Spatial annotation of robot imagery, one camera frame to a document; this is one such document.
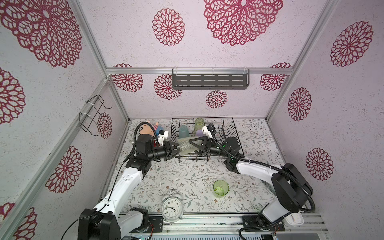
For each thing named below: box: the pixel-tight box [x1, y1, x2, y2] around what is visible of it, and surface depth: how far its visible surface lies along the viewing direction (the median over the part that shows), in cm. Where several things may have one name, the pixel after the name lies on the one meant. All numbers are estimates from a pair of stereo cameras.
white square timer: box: [282, 211, 304, 227], surface depth 74 cm
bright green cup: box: [213, 179, 230, 199], surface depth 85 cm
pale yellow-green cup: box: [177, 136, 200, 156], surface depth 68 cm
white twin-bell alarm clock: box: [161, 194, 184, 223], surface depth 77 cm
